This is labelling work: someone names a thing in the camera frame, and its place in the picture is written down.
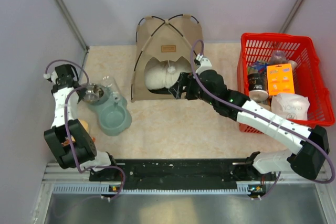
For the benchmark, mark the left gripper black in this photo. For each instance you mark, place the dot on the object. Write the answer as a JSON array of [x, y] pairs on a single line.
[[82, 93]]

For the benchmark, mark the red plastic basket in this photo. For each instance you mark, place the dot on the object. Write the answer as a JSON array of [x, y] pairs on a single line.
[[307, 76]]

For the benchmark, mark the black tent pole long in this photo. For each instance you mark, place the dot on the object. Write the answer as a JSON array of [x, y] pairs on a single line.
[[168, 30]]

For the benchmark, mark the colourful snack bag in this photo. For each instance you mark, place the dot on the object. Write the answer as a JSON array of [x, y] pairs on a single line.
[[257, 67]]

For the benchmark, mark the clear plastic bottle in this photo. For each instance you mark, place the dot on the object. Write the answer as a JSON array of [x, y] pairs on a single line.
[[112, 88]]

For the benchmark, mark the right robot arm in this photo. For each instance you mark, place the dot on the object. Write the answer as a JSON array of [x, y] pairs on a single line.
[[307, 148]]

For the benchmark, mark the cream fluffy pillow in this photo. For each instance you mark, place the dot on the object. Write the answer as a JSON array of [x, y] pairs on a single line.
[[157, 77]]

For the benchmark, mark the white wrapped bag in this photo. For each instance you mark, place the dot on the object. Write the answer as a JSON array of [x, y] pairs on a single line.
[[290, 106]]

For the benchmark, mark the teal double pet bowl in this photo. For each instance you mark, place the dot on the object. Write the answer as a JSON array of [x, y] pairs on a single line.
[[113, 118]]

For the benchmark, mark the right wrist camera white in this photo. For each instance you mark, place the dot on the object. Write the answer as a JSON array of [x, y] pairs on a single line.
[[202, 64]]

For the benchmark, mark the stainless steel bowl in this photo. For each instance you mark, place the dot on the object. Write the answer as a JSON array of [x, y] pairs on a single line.
[[95, 93]]

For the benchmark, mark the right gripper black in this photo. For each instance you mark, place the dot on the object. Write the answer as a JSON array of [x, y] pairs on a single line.
[[187, 80]]

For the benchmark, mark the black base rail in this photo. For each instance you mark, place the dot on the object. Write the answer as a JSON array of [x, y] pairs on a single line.
[[180, 174]]

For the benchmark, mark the beige fabric pet tent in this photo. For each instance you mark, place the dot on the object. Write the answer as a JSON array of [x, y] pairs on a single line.
[[163, 39]]

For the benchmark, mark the orange card package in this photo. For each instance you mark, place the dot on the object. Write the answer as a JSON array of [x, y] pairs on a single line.
[[280, 79]]

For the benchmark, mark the white pompom toy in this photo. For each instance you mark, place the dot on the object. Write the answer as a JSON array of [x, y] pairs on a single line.
[[171, 67]]

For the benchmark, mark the black pet food can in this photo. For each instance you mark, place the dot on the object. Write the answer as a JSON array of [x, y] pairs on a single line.
[[257, 87]]

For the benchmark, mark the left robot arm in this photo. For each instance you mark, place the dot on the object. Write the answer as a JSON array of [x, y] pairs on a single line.
[[69, 141]]

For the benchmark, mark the yellow round sponge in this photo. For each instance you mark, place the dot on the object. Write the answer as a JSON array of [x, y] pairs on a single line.
[[85, 125]]

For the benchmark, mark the black tent pole crossing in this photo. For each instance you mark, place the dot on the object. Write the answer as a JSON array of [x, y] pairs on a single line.
[[170, 28]]

